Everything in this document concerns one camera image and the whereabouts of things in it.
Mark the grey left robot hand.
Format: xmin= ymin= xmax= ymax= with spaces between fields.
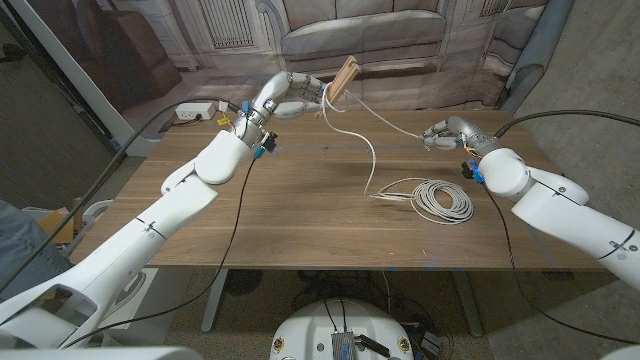
xmin=234 ymin=70 xmax=334 ymax=144

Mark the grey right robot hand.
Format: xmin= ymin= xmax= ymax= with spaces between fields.
xmin=418 ymin=115 xmax=501 ymax=159

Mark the white Ethernet cable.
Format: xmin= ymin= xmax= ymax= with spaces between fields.
xmin=319 ymin=82 xmax=475 ymax=225

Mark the white power strip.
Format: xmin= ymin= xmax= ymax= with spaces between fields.
xmin=174 ymin=102 xmax=217 ymax=121

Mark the printed sofa backdrop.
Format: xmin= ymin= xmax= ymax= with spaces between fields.
xmin=22 ymin=0 xmax=551 ymax=139

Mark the grey rolled backdrop tube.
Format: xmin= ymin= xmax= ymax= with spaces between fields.
xmin=499 ymin=0 xmax=576 ymax=114

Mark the grey table leg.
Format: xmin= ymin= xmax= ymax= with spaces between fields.
xmin=452 ymin=271 xmax=485 ymax=338

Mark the white table leg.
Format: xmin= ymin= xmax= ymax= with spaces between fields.
xmin=200 ymin=269 xmax=229 ymax=334

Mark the brown wooden stick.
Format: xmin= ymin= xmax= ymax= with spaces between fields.
xmin=72 ymin=197 xmax=85 ymax=236

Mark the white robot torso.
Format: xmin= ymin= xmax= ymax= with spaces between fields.
xmin=269 ymin=298 xmax=415 ymax=360

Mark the sneaker printed white sheet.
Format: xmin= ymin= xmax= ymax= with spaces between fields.
xmin=99 ymin=268 xmax=159 ymax=321

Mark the silver finned electronics box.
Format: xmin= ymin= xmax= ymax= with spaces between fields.
xmin=331 ymin=330 xmax=357 ymax=360

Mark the brown cardboard piece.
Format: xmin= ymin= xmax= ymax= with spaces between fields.
xmin=39 ymin=207 xmax=76 ymax=245

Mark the person in blue jeans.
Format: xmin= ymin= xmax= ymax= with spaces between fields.
xmin=0 ymin=199 xmax=76 ymax=301

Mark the white robot head edge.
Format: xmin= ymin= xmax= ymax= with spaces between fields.
xmin=0 ymin=346 xmax=204 ymax=360

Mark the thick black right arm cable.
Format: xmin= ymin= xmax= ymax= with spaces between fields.
xmin=493 ymin=108 xmax=640 ymax=139

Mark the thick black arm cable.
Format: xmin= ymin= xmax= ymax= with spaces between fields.
xmin=493 ymin=108 xmax=640 ymax=139
xmin=0 ymin=95 xmax=242 ymax=294

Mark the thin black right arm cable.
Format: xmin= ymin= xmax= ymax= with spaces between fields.
xmin=483 ymin=185 xmax=640 ymax=347

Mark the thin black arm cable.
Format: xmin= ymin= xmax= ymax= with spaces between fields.
xmin=483 ymin=185 xmax=640 ymax=347
xmin=60 ymin=155 xmax=259 ymax=349

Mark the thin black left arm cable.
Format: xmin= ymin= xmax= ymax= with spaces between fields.
xmin=60 ymin=155 xmax=259 ymax=349

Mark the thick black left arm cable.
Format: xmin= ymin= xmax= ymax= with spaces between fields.
xmin=0 ymin=95 xmax=242 ymax=294

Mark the white slanted frame post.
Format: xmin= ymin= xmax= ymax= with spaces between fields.
xmin=9 ymin=0 xmax=159 ymax=157

